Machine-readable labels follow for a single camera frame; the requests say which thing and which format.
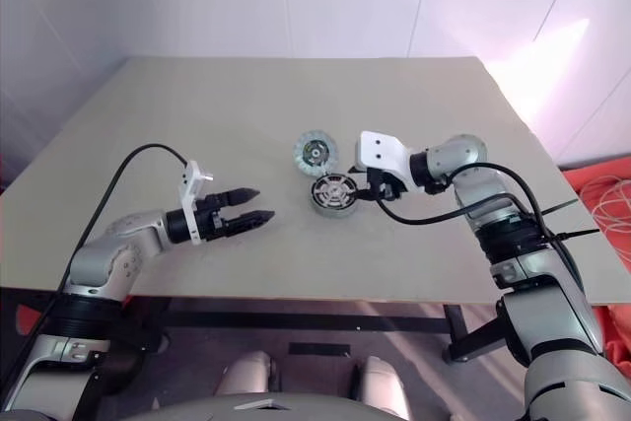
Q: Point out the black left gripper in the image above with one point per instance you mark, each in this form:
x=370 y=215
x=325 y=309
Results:
x=212 y=221

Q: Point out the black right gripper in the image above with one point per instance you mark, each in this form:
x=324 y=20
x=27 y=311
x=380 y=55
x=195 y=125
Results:
x=387 y=189

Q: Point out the silver spoked rotor black rim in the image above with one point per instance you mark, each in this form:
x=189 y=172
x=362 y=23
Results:
x=335 y=190

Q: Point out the silver motor housing with coils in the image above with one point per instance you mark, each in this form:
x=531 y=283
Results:
x=335 y=212

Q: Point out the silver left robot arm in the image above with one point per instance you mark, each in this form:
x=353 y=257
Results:
x=98 y=258

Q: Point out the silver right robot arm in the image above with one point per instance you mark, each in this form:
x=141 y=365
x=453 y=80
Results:
x=542 y=273

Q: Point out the grey rounded shape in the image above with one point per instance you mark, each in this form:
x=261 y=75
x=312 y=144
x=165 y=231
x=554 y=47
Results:
x=382 y=386
x=249 y=371

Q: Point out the large orange fabric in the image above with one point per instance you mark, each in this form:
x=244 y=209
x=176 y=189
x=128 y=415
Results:
x=574 y=182

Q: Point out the dark curved robot body cover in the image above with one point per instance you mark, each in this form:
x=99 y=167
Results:
x=305 y=411

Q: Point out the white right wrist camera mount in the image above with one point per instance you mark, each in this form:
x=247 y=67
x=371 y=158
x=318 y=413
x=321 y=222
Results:
x=384 y=150

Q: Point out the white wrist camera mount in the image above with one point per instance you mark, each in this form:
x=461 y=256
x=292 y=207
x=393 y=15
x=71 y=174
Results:
x=192 y=194
x=384 y=150

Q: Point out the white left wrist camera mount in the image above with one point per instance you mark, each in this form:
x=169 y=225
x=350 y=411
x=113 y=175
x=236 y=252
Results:
x=192 y=194

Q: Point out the black metal table frame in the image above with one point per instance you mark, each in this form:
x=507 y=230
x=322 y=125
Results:
x=296 y=320

